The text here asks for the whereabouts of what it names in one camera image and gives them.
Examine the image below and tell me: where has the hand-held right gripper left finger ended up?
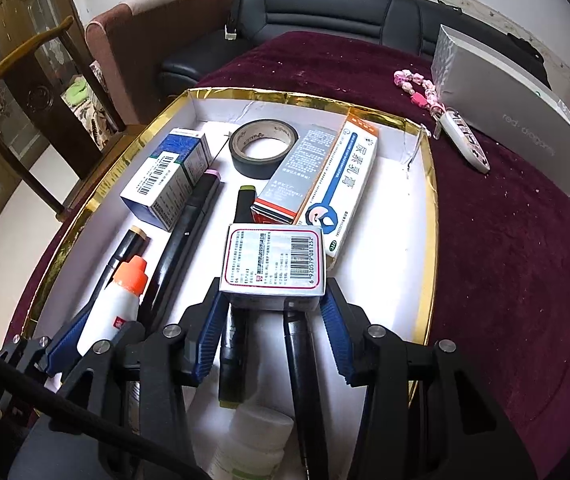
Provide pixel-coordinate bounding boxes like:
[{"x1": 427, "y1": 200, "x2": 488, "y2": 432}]
[{"x1": 47, "y1": 276, "x2": 231, "y2": 480}]

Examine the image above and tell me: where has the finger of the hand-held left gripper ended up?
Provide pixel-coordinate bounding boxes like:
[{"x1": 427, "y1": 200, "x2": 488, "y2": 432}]
[{"x1": 0, "y1": 300, "x2": 100, "y2": 391}]

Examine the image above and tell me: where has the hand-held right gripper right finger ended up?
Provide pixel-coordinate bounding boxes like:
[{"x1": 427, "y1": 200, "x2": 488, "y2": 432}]
[{"x1": 319, "y1": 277, "x2": 536, "y2": 480}]

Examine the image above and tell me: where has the small white pink box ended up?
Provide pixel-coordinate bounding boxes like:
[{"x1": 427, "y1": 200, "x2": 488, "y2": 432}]
[{"x1": 219, "y1": 224, "x2": 327, "y2": 311}]

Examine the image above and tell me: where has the white gold-rimmed box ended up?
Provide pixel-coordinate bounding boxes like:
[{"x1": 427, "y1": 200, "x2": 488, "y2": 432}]
[{"x1": 20, "y1": 87, "x2": 438, "y2": 480}]

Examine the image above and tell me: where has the blue white medicine box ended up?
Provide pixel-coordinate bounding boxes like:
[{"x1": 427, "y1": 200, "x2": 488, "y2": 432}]
[{"x1": 120, "y1": 127, "x2": 213, "y2": 232}]

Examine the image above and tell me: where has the black marker green cap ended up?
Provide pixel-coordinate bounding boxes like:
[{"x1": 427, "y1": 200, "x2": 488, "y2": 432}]
[{"x1": 217, "y1": 185, "x2": 258, "y2": 408}]

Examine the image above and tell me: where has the white glue bottle orange cap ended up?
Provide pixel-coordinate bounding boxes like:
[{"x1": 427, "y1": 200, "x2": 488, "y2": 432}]
[{"x1": 76, "y1": 255, "x2": 148, "y2": 358}]

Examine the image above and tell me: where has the black pen gold clip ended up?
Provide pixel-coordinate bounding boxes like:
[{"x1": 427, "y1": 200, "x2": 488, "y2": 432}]
[{"x1": 282, "y1": 310, "x2": 331, "y2": 480}]

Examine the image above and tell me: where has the black marker pink cap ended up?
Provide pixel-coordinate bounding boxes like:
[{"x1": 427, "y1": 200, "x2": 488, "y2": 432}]
[{"x1": 137, "y1": 170, "x2": 223, "y2": 331}]

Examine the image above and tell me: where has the white bottle green label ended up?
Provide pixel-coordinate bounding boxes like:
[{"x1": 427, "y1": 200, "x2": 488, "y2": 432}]
[{"x1": 207, "y1": 402, "x2": 297, "y2": 480}]

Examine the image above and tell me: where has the black pen gold tip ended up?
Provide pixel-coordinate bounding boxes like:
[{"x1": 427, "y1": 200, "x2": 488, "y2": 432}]
[{"x1": 96, "y1": 227, "x2": 151, "y2": 291}]

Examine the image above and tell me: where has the white blue ointment box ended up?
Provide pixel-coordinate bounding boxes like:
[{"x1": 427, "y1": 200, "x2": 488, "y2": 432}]
[{"x1": 299, "y1": 107, "x2": 380, "y2": 261}]

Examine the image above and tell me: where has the silver orange box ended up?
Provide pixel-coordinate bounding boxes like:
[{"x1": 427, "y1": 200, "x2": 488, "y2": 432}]
[{"x1": 250, "y1": 125, "x2": 346, "y2": 226}]

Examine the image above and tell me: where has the maroon tablecloth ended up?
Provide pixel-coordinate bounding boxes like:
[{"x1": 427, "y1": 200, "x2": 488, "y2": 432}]
[{"x1": 5, "y1": 30, "x2": 570, "y2": 480}]

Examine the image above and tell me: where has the black tape roll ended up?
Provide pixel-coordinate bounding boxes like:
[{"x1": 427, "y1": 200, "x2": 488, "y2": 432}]
[{"x1": 229, "y1": 119, "x2": 300, "y2": 181}]

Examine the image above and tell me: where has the green plastic item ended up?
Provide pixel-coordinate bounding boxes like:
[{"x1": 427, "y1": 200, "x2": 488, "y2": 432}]
[{"x1": 62, "y1": 75, "x2": 93, "y2": 111}]

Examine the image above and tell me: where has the silver grey box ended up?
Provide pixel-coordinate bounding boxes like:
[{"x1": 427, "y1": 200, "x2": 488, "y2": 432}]
[{"x1": 430, "y1": 24, "x2": 570, "y2": 198}]

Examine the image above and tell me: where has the wooden chair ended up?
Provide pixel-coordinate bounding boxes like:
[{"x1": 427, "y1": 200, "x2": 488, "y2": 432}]
[{"x1": 0, "y1": 15, "x2": 130, "y2": 226}]

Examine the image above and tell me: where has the red brown armchair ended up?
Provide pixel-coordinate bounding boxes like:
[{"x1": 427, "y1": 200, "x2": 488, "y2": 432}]
[{"x1": 85, "y1": 0, "x2": 240, "y2": 133}]

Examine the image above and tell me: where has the black leather sofa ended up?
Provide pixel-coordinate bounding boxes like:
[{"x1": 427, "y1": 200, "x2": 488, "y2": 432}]
[{"x1": 157, "y1": 0, "x2": 551, "y2": 98}]

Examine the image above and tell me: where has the black bag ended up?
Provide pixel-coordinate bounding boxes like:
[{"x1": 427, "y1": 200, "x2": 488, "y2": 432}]
[{"x1": 508, "y1": 35, "x2": 551, "y2": 91}]

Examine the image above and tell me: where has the black cable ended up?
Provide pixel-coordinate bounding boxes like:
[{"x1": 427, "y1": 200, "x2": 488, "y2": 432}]
[{"x1": 0, "y1": 332, "x2": 201, "y2": 480}]

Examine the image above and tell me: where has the white key remote pink strap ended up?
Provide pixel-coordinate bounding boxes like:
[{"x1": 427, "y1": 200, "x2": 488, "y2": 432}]
[{"x1": 393, "y1": 70, "x2": 491, "y2": 175}]

